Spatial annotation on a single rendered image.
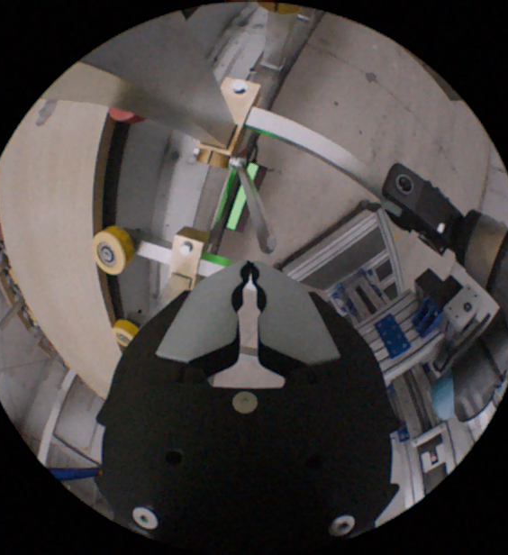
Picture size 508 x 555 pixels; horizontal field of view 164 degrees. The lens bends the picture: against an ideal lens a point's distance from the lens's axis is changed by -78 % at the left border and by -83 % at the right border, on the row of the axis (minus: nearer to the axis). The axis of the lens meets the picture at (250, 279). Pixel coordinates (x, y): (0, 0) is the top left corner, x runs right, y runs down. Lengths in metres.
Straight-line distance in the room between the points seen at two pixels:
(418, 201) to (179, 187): 0.52
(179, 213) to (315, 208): 0.88
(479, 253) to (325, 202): 1.09
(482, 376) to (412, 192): 0.24
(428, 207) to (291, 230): 1.04
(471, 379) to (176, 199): 0.71
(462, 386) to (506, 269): 0.16
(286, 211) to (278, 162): 0.31
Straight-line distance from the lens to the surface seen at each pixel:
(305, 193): 1.17
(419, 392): 0.84
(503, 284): 0.22
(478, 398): 0.32
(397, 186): 0.22
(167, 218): 0.57
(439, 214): 0.25
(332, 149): 0.28
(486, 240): 0.22
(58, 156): 0.42
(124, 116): 0.28
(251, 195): 0.15
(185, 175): 0.53
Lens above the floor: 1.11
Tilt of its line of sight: 56 degrees down
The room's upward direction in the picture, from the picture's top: 178 degrees counter-clockwise
